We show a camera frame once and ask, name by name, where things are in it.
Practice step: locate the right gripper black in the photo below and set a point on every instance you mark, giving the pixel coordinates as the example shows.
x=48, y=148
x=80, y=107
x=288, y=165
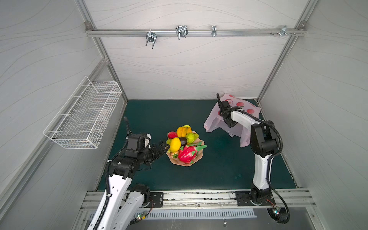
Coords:
x=223, y=107

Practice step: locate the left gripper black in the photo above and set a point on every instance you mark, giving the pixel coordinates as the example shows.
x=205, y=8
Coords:
x=155, y=151

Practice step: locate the pink plastic bag peach print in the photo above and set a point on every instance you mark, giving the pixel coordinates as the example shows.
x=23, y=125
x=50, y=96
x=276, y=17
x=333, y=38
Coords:
x=240, y=126

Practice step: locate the yellow lemon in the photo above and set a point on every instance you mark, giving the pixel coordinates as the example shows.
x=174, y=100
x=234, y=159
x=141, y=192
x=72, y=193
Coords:
x=175, y=145

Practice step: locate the red apple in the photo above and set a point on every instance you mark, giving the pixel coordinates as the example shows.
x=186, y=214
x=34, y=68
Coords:
x=171, y=135

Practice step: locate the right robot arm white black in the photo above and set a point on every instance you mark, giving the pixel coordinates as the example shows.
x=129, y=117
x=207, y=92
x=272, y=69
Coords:
x=265, y=142

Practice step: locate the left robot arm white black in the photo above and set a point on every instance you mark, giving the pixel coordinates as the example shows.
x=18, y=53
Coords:
x=111, y=214

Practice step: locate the green starfruit left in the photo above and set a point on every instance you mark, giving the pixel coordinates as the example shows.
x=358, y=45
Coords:
x=168, y=143

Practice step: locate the pink dragon fruit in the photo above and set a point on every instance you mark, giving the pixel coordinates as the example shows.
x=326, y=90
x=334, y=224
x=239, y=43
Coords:
x=188, y=153

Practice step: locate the dark purple plum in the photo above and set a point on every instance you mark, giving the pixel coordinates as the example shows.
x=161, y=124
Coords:
x=183, y=141

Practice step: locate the pink flower-shaped fruit plate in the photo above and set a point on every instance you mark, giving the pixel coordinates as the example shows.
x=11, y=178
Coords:
x=197, y=158

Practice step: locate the yellow banana bunch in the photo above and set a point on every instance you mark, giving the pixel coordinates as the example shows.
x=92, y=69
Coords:
x=183, y=131

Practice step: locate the small metal hook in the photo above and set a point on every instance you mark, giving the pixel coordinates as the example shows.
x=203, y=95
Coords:
x=214, y=31

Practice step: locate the metal hook clamp middle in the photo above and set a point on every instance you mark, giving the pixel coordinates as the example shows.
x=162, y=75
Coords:
x=181, y=31

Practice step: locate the metal hook clamp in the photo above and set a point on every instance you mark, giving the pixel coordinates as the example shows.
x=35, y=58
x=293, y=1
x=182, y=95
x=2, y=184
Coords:
x=151, y=37
x=181, y=31

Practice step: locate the metal hook clamp left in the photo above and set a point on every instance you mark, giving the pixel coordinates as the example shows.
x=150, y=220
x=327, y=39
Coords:
x=151, y=37

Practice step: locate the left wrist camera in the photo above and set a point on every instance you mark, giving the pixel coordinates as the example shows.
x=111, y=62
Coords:
x=139, y=142

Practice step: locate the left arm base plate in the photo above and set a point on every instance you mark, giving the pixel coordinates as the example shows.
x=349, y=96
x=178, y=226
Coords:
x=154, y=199

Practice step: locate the white slotted cable duct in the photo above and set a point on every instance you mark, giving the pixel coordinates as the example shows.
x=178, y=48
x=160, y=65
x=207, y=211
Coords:
x=224, y=214

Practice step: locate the white wire basket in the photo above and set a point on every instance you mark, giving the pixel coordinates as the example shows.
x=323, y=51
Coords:
x=83, y=119

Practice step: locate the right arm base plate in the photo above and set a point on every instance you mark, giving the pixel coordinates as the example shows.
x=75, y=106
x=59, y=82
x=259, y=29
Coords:
x=244, y=198

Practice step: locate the metal bracket right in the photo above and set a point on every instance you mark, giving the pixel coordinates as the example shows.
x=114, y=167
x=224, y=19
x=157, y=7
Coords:
x=284, y=32

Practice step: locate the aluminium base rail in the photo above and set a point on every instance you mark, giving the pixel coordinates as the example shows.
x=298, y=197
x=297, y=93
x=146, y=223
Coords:
x=211, y=199

